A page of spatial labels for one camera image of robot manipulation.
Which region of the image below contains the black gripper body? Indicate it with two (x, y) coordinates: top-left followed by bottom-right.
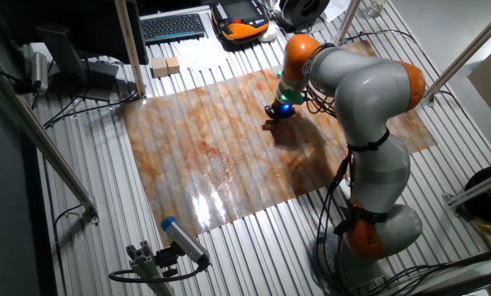
(264, 103), (296, 121)

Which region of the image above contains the orange marble pattern mat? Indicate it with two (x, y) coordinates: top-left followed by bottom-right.
(123, 39), (438, 247)

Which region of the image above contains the white computer mouse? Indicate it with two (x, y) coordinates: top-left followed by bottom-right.
(257, 23), (278, 44)

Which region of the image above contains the white paper towel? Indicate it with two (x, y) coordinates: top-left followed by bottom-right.
(173, 36), (234, 71)

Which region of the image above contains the orange black teach pendant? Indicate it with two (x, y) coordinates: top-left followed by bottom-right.
(210, 0), (271, 42)

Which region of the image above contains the black filament spool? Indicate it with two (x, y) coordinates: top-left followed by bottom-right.
(278, 0), (331, 28)

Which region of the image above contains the tan wooden cube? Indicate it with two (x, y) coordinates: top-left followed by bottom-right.
(165, 56), (181, 76)

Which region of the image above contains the white paper sheet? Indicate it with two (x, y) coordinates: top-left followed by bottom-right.
(321, 0), (351, 24)

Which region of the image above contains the pale wooden cube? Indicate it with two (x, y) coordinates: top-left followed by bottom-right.
(150, 57), (169, 79)

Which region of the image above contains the black keyboard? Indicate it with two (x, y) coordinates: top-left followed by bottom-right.
(140, 12), (207, 45)

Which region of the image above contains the short aluminium profile stub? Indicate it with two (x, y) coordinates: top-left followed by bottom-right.
(125, 240), (174, 296)

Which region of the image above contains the black monitor with stand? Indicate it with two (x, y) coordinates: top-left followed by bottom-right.
(0, 0), (150, 102)

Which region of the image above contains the aluminium profile bar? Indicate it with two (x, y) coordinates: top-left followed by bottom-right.
(442, 168), (491, 209)

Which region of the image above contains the black bag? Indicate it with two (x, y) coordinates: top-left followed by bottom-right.
(463, 164), (491, 223)

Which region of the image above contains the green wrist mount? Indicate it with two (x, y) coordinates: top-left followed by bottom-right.
(276, 69), (306, 104)

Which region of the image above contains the aluminium frame post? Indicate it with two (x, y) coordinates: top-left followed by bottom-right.
(424, 3), (491, 107)
(334, 0), (362, 45)

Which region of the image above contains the silver camera with blue cap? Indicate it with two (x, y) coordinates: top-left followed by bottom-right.
(160, 215), (211, 268)

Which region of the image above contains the upright profile post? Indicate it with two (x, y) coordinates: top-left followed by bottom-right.
(113, 0), (147, 99)

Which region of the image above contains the black camera clamp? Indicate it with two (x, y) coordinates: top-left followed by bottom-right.
(154, 242), (180, 277)

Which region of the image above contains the black table cable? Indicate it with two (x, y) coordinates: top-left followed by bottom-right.
(42, 90), (139, 129)

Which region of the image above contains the black camera cable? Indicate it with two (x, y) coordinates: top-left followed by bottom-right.
(108, 262), (209, 284)

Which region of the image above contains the thin black rail cable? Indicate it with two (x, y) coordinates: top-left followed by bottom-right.
(53, 203), (84, 247)

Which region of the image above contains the long aluminium rail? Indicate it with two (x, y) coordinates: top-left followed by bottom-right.
(0, 57), (100, 225)

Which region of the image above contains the silver cylindrical camera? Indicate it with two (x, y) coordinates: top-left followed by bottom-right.
(30, 51), (49, 94)

